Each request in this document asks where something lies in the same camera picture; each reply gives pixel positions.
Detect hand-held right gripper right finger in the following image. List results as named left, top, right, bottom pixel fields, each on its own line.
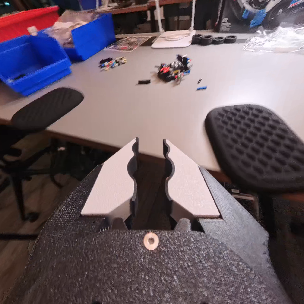
left=163, top=139, right=221, bottom=225

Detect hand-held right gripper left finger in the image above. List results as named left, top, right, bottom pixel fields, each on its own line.
left=81, top=137, right=140, bottom=228

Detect lego car chassis assembly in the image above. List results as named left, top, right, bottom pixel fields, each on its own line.
left=157, top=54, right=193, bottom=83

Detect pile of small lego pieces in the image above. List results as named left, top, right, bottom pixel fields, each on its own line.
left=98, top=57, right=127, bottom=71

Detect lego set box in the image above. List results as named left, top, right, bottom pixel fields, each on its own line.
left=215, top=0, right=304, bottom=34

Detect black office chair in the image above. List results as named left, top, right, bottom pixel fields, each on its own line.
left=0, top=87, right=84, bottom=240

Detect instruction booklet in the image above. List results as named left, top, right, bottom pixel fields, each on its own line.
left=104, top=36, right=151, bottom=52

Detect blue plastic storage bin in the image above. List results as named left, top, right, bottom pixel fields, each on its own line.
left=44, top=13, right=116, bottom=62
left=0, top=35, right=72, bottom=96

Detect plastic bags of parts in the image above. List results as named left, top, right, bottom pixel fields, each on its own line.
left=45, top=11, right=105, bottom=47

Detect crumpled clear plastic bag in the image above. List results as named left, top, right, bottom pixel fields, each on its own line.
left=242, top=22, right=304, bottom=53

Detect dark wooden desk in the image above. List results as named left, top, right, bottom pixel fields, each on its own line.
left=95, top=0, right=224, bottom=15

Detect red plastic storage bin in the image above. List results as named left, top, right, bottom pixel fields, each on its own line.
left=0, top=6, right=60, bottom=43

